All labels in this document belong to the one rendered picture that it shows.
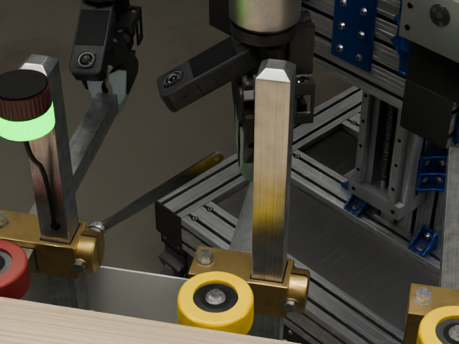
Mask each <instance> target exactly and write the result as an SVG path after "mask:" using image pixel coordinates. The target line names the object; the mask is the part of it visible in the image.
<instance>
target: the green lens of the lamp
mask: <svg viewBox="0 0 459 344"><path fill-rule="evenodd" d="M54 125H55V115H54V110H53V103H52V105H51V107H50V109H49V110H48V111H47V112H46V113H45V114H44V115H43V116H41V117H39V118H36V119H33V120H30V121H22V122H15V121H7V120H4V119H1V118H0V135H1V136H2V137H3V138H6V139H9V140H13V141H29V140H33V139H37V138H40V137H42V136H44V135H46V134H47V133H49V132H50V131H51V130H52V129H53V127H54Z"/></svg>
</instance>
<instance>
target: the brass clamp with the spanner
mask: <svg viewBox="0 0 459 344"><path fill-rule="evenodd" d="M0 212H4V213H5V214H6V216H7V218H8V219H9V222H10V223H9V225H8V226H7V227H5V228H3V229H0V240H7V241H10V242H13V243H15V244H17V245H19V246H20V247H21V248H30V249H33V250H34V255H35V259H36V267H37V268H36V270H35V272H34V273H39V274H48V275H53V276H61V277H66V278H75V279H78V278H79V275H80V273H82V272H88V273H93V274H95V273H96V272H97V271H98V270H99V269H100V266H101V264H102V260H103V257H104V252H105V238H104V236H103V234H102V232H100V231H91V230H88V227H87V222H85V221H79V226H78V228H77V230H76V232H75V234H74V236H73V238H72V240H71V242H70V243H64V242H55V241H50V240H42V239H41V235H40V226H39V221H38V215H36V214H27V213H22V212H13V211H7V210H0Z"/></svg>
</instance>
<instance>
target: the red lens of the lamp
mask: <svg viewBox="0 0 459 344"><path fill-rule="evenodd" d="M33 71H36V70H33ZM36 72H39V71H36ZM39 73H40V74H42V75H44V76H45V77H46V78H47V81H48V82H47V85H48V86H47V87H46V89H45V90H44V91H43V92H42V93H41V94H40V95H37V96H34V97H33V98H29V99H27V100H19V101H11V100H5V99H3V98H2V99H1V98H0V117H1V118H4V119H8V120H14V121H20V120H27V119H33V118H35V117H38V116H40V115H42V114H44V113H45V112H47V111H48V110H49V109H50V107H51V105H52V102H53V100H52V94H51V84H50V81H49V78H48V76H47V75H45V74H43V73H42V72H39Z"/></svg>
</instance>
